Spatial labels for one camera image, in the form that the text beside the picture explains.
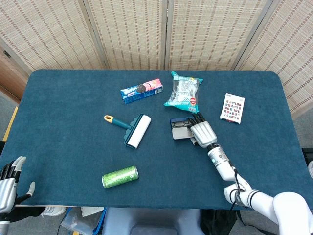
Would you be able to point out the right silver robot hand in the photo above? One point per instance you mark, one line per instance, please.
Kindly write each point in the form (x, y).
(204, 133)

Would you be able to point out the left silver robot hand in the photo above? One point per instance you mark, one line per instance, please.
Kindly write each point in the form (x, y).
(6, 193)

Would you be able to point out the grey glasses case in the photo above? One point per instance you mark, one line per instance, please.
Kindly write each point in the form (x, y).
(181, 134)

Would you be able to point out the black wire eyeglasses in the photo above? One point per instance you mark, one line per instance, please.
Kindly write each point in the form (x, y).
(179, 123)

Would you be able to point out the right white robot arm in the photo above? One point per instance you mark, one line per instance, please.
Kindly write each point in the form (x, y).
(269, 200)

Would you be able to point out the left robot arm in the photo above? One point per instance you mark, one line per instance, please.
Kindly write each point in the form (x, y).
(3, 228)

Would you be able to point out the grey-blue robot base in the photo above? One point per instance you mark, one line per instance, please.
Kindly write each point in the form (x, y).
(151, 220)

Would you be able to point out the white patterned card pack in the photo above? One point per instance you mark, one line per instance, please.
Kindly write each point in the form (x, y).
(232, 109)

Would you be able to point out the teal plastic cutlery bag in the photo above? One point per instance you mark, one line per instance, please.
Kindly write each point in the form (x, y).
(182, 95)

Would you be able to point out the white sneaker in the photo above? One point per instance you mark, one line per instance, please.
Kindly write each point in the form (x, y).
(52, 211)

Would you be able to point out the teal lint roller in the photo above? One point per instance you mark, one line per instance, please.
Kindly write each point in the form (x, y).
(139, 131)

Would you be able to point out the clear plastic bag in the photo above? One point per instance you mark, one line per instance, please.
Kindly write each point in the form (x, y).
(75, 221)

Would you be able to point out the blue pink cookie box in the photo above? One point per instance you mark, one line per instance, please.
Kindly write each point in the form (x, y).
(141, 91)

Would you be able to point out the blue tablecloth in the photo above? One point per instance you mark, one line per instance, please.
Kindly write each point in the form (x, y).
(73, 147)

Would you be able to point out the white notebook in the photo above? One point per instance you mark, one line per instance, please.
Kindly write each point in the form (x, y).
(91, 211)

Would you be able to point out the black bag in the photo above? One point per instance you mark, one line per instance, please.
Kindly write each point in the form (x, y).
(217, 221)

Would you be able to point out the green drink can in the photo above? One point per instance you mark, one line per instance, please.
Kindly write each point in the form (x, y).
(119, 176)

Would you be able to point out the woven folding screen panel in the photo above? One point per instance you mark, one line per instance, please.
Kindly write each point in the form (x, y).
(210, 31)
(129, 31)
(49, 31)
(291, 49)

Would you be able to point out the black box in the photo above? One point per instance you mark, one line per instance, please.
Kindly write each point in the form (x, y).
(308, 154)

